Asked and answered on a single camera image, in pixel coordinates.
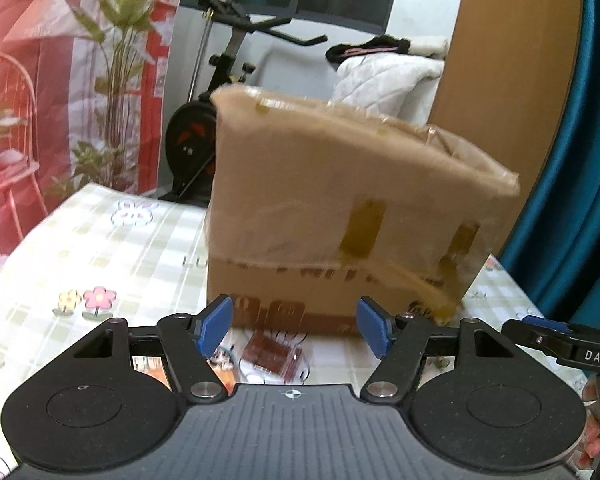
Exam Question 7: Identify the white quilted blanket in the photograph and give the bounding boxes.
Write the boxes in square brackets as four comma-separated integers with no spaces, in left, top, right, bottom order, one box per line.
[330,52,446,127]

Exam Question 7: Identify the black and pink garment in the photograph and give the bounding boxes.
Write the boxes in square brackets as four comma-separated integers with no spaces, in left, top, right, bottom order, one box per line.
[325,35,412,64]

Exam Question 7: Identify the teal curtain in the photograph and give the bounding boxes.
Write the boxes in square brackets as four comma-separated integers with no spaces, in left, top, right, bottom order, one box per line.
[500,0,600,332]

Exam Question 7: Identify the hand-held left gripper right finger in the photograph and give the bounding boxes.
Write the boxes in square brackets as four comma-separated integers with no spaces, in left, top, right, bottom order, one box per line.
[356,296,523,404]

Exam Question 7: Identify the cream fluffy cloth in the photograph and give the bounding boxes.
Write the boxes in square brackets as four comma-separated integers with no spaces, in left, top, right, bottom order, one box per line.
[407,35,450,59]

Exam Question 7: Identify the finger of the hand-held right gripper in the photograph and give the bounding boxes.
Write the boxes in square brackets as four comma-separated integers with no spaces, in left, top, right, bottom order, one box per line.
[501,315,574,361]

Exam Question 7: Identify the clear packet of brown snacks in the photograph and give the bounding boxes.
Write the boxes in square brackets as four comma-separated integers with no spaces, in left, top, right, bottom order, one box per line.
[235,330,314,386]

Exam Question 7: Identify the wooden board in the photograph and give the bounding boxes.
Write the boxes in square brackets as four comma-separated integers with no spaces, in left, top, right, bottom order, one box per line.
[430,0,586,257]

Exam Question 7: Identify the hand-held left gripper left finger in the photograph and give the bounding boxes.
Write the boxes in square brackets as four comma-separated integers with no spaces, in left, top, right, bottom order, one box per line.
[72,294,234,406]

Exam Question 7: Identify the person's right hand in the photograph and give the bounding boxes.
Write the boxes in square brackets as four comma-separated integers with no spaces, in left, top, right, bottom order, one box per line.
[577,379,600,472]

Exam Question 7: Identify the orange snack packet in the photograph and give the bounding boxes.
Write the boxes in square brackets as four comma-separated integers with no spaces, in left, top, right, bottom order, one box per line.
[131,355,171,390]

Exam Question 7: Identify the printed pink backdrop cloth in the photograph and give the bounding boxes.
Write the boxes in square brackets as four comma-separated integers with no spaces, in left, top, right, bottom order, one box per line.
[0,0,191,291]

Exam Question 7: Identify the taped cardboard box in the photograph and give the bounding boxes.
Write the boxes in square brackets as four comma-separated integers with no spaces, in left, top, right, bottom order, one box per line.
[205,84,521,339]

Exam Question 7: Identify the black exercise bike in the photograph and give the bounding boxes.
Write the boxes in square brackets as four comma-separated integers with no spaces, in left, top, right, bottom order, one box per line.
[157,0,329,206]

